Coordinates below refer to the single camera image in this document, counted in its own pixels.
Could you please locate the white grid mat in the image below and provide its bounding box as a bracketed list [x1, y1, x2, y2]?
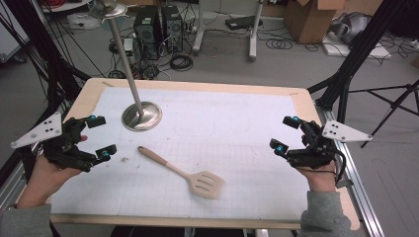
[48, 86, 311, 221]

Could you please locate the brown cardboard box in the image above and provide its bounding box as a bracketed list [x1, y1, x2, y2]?
[284, 0, 348, 45]

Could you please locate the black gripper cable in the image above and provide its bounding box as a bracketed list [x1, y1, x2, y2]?
[328, 148, 354, 190]

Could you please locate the person's left hand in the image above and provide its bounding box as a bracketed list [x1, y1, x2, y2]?
[23, 153, 83, 196]

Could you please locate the black metal frame post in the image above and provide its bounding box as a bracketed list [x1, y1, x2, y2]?
[307, 0, 411, 124]
[0, 0, 94, 186]

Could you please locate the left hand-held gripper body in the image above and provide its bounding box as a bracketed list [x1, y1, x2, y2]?
[10, 112, 99, 173]

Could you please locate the black computer tower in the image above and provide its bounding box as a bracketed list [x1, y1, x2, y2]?
[160, 5, 184, 53]
[132, 5, 163, 62]

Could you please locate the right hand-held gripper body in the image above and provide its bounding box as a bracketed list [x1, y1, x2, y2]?
[286, 118, 374, 170]

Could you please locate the aluminium rail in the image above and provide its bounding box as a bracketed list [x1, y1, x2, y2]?
[0, 144, 44, 212]
[315, 104, 385, 237]

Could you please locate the flat black device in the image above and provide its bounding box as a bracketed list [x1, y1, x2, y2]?
[224, 15, 265, 31]

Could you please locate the small white box device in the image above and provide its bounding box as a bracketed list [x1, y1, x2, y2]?
[123, 37, 134, 57]

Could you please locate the person's right hand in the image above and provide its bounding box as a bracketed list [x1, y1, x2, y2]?
[295, 160, 338, 194]

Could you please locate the black tripod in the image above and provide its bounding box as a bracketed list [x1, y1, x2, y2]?
[348, 78, 419, 149]

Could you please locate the grey rounded machine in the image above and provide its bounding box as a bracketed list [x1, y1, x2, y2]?
[330, 12, 373, 45]

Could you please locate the white stand leg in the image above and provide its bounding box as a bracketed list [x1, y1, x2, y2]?
[192, 0, 208, 55]
[248, 0, 265, 62]

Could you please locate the white flat board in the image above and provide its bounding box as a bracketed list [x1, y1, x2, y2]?
[320, 32, 393, 60]

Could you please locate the beige slotted spatula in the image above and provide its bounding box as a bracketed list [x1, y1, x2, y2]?
[137, 145, 226, 200]

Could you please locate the silver metal stand round base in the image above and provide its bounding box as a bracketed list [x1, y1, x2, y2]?
[88, 0, 163, 133]

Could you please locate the coiled black cable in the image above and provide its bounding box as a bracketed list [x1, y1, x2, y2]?
[169, 52, 195, 72]
[264, 38, 294, 51]

